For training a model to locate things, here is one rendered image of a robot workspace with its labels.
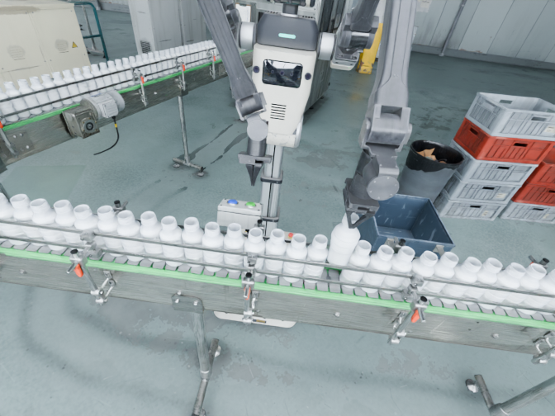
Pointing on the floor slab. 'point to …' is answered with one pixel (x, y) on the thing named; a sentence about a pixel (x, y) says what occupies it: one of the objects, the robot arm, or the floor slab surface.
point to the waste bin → (428, 169)
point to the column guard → (370, 54)
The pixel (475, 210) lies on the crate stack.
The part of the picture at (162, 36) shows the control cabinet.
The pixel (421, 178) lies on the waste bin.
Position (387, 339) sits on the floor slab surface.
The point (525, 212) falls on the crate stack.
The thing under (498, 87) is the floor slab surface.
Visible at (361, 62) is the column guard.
